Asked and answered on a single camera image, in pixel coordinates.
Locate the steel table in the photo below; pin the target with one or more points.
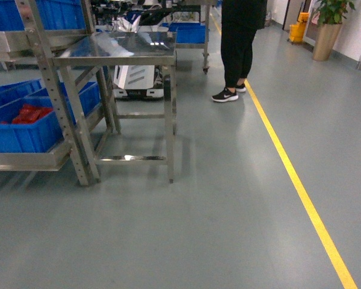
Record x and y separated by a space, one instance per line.
89 57

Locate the red bubble wrap bags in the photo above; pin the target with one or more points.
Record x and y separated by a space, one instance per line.
27 114

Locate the blue bin with red bags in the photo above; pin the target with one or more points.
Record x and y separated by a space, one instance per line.
37 137

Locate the plant in gold pot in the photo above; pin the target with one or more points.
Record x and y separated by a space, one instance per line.
330 15

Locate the yellow mop bucket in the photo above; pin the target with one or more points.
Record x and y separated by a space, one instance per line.
297 30

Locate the person in black clothes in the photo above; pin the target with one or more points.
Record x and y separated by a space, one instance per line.
240 20

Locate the steel shelf rack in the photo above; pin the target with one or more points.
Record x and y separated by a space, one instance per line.
63 90

